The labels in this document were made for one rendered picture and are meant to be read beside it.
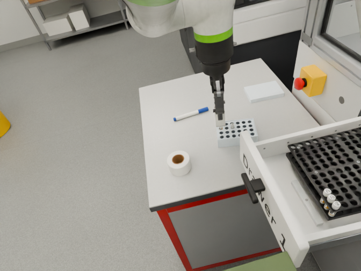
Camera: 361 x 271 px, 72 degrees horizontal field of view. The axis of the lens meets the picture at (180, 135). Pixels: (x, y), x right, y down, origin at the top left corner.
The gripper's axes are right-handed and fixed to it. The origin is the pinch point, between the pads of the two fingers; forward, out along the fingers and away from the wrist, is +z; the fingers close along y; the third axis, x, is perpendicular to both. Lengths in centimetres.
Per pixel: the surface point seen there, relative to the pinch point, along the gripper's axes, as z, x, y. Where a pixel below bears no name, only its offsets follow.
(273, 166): 1.6, 11.9, 19.7
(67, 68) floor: 85, -182, -219
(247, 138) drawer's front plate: -7.6, 5.7, 17.8
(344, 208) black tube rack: -4.8, 20.8, 35.2
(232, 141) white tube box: 6.6, 3.1, 5.2
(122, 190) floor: 85, -68, -31
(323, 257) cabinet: 68, 38, 21
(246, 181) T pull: -6.0, 3.8, 28.7
